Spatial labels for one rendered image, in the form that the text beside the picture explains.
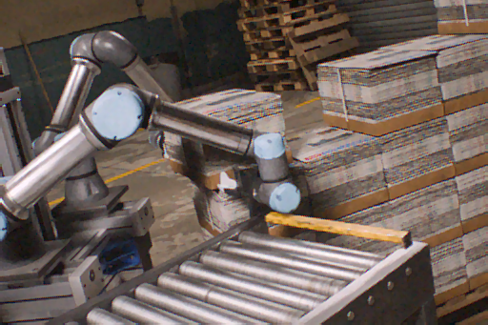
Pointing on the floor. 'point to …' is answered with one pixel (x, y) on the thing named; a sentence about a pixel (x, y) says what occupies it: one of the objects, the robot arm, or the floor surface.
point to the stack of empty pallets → (279, 77)
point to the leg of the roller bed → (426, 314)
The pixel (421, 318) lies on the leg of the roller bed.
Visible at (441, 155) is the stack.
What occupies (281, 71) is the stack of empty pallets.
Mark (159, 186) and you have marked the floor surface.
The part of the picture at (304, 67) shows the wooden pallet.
